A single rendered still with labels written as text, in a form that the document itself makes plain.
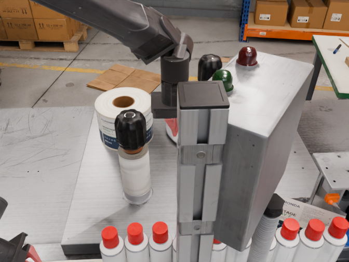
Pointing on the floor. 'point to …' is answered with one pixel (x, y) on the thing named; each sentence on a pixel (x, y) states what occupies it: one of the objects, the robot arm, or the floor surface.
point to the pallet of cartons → (38, 27)
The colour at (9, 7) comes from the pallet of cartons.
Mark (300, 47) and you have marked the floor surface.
